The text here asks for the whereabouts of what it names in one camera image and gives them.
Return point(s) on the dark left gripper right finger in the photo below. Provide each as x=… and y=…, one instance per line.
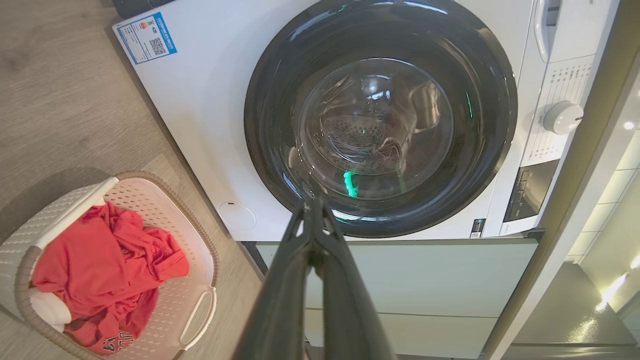
x=350, y=315

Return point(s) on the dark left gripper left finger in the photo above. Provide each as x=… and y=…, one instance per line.
x=285, y=300

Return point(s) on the white laundry basket brown rim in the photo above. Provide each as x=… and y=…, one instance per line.
x=190, y=240

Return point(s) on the pale green cabinet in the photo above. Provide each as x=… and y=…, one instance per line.
x=425, y=280

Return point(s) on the round white filter cover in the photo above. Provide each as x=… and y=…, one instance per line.
x=237, y=216

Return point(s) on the small black washer sticker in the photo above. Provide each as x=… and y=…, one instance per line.
x=478, y=228

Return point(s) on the red garment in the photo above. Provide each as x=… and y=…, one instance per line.
x=100, y=265

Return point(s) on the white front-load washing machine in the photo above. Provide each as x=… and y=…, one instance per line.
x=210, y=125

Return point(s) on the round black washer door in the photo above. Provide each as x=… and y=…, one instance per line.
x=280, y=100

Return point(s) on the grey countertop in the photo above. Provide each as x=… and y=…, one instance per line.
x=550, y=320

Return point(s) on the black washer display panel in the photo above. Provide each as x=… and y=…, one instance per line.
x=530, y=192

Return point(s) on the white garment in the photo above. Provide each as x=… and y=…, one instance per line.
x=50, y=310

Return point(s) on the white washer control knob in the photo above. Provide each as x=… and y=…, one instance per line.
x=562, y=118

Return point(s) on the blue energy label sticker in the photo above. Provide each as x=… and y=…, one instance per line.
x=146, y=38

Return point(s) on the white detergent drawer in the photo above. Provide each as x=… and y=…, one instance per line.
x=575, y=30

